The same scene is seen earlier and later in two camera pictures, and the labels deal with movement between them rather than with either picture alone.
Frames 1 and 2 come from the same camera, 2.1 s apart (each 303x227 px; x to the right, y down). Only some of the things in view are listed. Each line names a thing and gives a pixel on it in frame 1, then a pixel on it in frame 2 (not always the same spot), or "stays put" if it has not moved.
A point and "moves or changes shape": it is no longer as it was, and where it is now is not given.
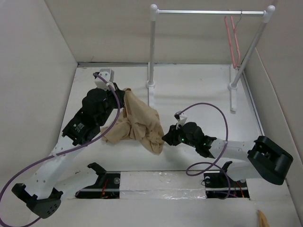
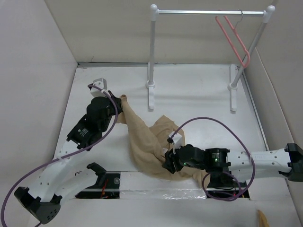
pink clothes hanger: [235, 66] moves or changes shape
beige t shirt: [137, 121] -> [147, 144]
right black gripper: [171, 136] -> [170, 156]
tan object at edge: [262, 219] stays put
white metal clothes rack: [235, 72] stays put
